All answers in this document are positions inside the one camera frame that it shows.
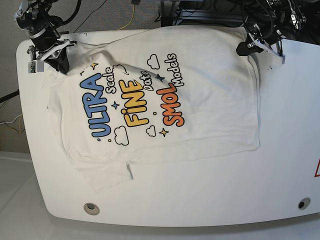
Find black white gripper body image-right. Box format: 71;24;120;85
246;23;284;59

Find black white gripper body image-left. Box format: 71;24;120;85
26;28;77;63

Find white printed T-shirt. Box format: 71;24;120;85
42;25;260;191

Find black equipment rack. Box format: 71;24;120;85
154;0;249;28

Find black table leg bar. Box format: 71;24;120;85
0;89;20;103

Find red triangle sticker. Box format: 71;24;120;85
314;160;320;178

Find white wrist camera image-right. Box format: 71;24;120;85
280;54;286;65

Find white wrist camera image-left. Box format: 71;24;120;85
28;60;45;74

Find white floor cable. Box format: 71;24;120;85
0;114;23;126

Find yellow floor cable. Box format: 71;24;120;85
118;3;137;31

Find left table cable grommet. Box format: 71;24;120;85
83;202;100;216

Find table cable grommet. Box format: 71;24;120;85
83;202;100;216
298;197;311;210

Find right table cable grommet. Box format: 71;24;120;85
298;197;311;210

